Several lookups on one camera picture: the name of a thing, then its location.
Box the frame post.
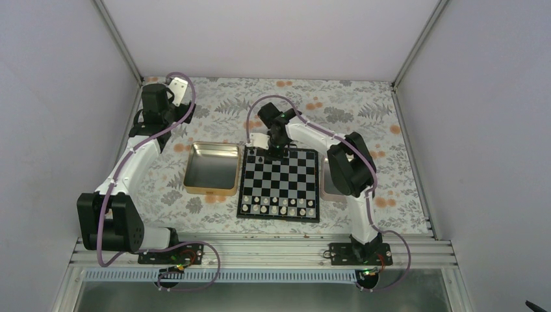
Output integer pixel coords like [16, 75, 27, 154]
[392, 0, 450, 90]
[92, 0, 143, 84]

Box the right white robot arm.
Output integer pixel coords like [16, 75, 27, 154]
[248, 103, 383, 265]

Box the black white chessboard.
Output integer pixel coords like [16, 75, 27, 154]
[237, 147, 320, 224]

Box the pink metal tin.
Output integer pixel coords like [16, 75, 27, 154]
[320, 157, 346, 203]

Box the floral table mat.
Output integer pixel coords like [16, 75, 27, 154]
[133, 78, 428, 235]

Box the gold metal tin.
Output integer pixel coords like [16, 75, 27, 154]
[183, 142, 241, 196]

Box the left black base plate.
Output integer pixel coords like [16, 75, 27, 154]
[138, 243, 204, 267]

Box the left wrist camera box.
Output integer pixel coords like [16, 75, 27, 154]
[168, 77, 188, 107]

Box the aluminium frame rail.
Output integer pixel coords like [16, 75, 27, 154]
[68, 233, 458, 270]

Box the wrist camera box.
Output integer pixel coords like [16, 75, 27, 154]
[168, 77, 188, 107]
[247, 133, 270, 150]

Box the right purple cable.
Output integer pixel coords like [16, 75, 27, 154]
[245, 94, 413, 294]

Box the left frame post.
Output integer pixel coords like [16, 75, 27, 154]
[92, 0, 143, 84]

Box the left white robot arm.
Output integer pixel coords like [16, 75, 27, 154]
[77, 78, 195, 263]

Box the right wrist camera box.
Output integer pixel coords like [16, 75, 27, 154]
[247, 133, 270, 150]

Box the white slotted cable duct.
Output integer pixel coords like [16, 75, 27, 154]
[83, 268, 357, 283]

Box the purple cable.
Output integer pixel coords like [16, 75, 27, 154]
[245, 94, 413, 294]
[94, 71, 221, 294]

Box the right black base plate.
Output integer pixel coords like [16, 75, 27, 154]
[322, 242, 394, 266]

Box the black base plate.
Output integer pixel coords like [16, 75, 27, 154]
[138, 243, 204, 267]
[322, 242, 394, 266]

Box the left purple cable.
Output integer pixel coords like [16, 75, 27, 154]
[94, 71, 221, 294]

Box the right frame post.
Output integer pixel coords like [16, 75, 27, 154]
[392, 0, 450, 90]

